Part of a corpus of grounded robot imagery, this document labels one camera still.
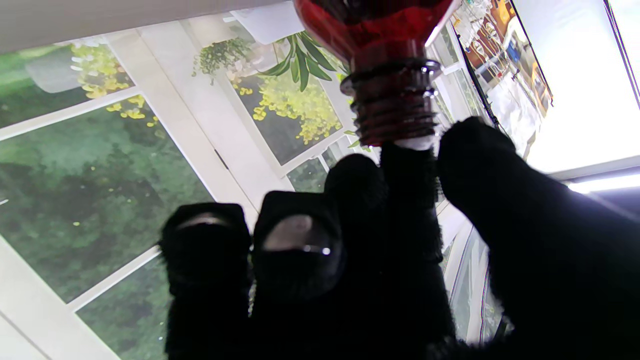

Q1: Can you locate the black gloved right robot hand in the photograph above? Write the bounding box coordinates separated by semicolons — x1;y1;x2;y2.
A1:
159;117;640;360

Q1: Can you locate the red translucent sample bottle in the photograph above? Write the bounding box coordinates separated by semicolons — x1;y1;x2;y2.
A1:
294;0;461;147

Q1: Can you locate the black stand pole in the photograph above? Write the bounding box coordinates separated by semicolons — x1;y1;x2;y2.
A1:
457;32;506;133

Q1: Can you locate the broad-leaf green plant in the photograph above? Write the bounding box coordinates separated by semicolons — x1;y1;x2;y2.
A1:
260;31;346;93

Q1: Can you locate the bright ceiling light panel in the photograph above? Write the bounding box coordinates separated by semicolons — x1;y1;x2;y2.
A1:
567;172;640;196

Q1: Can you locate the small flowering plant white pot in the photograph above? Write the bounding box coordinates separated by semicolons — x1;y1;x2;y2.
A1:
192;37;251;83

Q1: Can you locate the white rectangular planter box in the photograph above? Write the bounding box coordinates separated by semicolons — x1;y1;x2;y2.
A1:
230;2;301;43

